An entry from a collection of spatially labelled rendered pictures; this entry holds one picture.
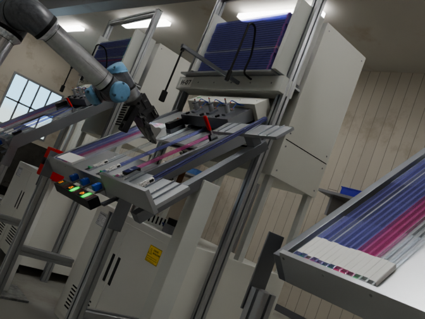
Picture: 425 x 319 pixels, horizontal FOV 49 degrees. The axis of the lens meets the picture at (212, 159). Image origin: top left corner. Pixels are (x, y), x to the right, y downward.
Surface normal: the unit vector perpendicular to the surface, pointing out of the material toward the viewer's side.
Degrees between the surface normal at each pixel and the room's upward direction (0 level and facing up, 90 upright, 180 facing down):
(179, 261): 90
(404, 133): 90
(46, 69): 90
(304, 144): 90
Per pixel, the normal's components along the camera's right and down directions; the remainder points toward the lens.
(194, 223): 0.53, 0.10
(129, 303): -0.72, -0.36
